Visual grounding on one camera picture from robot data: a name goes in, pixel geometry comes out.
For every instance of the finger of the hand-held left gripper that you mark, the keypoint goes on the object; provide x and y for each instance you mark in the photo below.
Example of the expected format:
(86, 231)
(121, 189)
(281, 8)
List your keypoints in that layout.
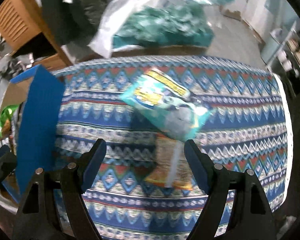
(1, 160)

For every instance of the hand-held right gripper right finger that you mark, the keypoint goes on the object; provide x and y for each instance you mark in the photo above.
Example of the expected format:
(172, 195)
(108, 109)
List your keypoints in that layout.
(196, 165)

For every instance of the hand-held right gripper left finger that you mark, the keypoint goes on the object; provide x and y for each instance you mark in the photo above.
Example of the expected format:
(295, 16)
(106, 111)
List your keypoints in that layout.
(96, 162)

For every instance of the orange yellow snack packet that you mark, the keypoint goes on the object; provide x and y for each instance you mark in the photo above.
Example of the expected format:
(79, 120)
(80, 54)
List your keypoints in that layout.
(162, 160)

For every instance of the green snack packet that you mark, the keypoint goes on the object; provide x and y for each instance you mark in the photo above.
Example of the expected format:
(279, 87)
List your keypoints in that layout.
(5, 115)

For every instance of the blue cardboard box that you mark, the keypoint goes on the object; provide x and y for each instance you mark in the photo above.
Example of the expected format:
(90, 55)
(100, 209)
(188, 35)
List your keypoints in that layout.
(37, 130)

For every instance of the teal snack packet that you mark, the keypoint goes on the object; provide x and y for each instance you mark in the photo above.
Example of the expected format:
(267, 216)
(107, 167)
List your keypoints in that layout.
(152, 97)

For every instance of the blue patterned tablecloth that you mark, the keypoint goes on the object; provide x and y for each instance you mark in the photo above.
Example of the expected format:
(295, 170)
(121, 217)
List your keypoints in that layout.
(240, 130)

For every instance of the grey plastic bag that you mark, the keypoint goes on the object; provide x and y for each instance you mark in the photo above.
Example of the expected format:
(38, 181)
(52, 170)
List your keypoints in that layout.
(5, 65)

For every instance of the wooden cabinet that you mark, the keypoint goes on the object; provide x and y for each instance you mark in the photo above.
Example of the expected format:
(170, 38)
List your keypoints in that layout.
(15, 22)

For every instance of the teal crumpled plastic bag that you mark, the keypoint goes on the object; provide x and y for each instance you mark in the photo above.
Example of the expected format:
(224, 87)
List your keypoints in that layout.
(165, 22)

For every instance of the metal storage rack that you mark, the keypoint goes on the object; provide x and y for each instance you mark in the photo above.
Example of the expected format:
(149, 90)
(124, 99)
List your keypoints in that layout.
(297, 55)

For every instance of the dark hanging garment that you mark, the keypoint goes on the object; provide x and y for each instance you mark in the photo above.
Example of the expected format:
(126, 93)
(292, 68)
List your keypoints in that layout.
(65, 12)

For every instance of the flat cardboard piece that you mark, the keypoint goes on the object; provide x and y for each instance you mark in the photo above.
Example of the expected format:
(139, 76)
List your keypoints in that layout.
(231, 12)

